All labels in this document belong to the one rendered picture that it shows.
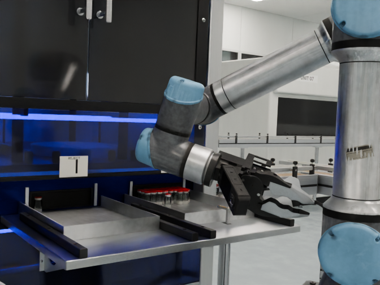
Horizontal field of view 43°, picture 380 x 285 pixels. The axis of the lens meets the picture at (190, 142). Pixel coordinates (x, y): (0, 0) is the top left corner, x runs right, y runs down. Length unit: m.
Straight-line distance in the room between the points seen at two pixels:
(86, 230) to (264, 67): 0.56
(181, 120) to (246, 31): 7.18
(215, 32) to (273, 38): 6.85
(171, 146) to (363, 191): 0.37
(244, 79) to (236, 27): 6.94
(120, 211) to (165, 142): 0.53
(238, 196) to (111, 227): 0.43
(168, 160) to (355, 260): 0.39
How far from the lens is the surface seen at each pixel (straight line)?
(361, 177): 0.87
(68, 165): 1.41
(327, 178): 2.26
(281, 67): 1.02
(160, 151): 0.96
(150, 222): 1.26
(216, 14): 1.71
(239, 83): 1.04
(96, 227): 1.19
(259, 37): 8.30
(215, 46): 1.69
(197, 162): 0.94
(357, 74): 0.87
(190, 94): 0.95
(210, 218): 1.37
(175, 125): 0.95
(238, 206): 0.88
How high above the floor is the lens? 1.18
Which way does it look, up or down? 3 degrees down
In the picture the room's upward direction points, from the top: 2 degrees clockwise
